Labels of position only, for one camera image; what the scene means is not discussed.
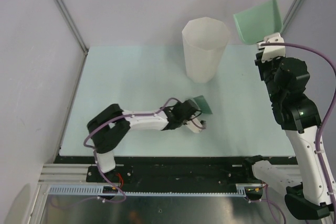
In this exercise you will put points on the left aluminium corner post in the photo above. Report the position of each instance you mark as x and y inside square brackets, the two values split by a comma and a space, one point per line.
[71, 25]

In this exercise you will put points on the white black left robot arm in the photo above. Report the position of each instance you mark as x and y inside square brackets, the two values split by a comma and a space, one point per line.
[108, 128]

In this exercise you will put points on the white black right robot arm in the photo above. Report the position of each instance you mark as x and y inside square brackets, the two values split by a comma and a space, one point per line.
[307, 198]

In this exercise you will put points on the green dustpan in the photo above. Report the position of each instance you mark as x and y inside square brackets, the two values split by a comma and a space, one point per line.
[257, 22]

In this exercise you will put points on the green hand brush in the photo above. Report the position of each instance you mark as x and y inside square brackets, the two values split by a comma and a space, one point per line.
[200, 104]

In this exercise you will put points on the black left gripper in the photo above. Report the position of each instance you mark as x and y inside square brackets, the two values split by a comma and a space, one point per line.
[176, 104]

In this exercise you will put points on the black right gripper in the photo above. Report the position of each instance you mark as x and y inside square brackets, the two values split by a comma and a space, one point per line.
[262, 65]

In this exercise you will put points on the aluminium frame crossbar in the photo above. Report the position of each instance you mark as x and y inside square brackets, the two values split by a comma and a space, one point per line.
[63, 174]

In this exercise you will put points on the white plastic waste bin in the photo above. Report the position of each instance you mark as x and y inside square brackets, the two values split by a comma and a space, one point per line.
[204, 43]

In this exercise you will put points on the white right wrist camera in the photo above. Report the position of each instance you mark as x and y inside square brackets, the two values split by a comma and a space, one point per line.
[271, 47]

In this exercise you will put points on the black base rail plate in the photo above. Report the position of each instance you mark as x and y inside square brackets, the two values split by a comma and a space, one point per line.
[182, 175]

